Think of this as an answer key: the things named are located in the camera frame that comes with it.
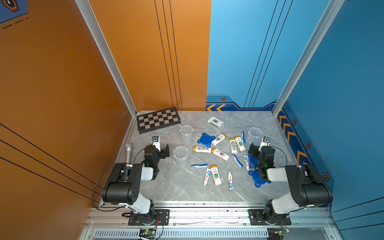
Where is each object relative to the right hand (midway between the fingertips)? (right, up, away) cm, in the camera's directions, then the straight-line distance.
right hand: (260, 144), depth 94 cm
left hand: (-63, +1, +1) cm, 63 cm away
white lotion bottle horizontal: (-38, -3, +3) cm, 38 cm away
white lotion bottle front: (-29, -18, -10) cm, 36 cm away
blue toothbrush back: (-7, +4, +11) cm, 14 cm away
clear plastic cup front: (-49, -4, -11) cm, 50 cm away
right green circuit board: (0, -38, -24) cm, 45 cm away
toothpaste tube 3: (-9, -10, -2) cm, 14 cm away
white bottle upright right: (-11, 0, +6) cm, 12 cm away
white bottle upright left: (-16, -1, +5) cm, 17 cm away
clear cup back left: (-47, +8, +3) cm, 48 cm away
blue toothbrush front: (-38, -13, -2) cm, 40 cm away
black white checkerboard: (-70, +16, +18) cm, 74 cm away
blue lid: (-5, -11, -2) cm, 12 cm away
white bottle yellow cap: (-24, +3, +9) cm, 25 cm away
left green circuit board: (-64, -40, -22) cm, 78 cm away
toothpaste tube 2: (-21, -20, -9) cm, 30 cm away
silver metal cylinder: (-84, -6, +1) cm, 84 cm away
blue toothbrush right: (-13, -12, -2) cm, 18 cm away
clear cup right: (-6, +6, -5) cm, 10 cm away
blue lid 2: (-5, -18, -9) cm, 21 cm away
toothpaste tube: (-34, -17, -7) cm, 38 cm away
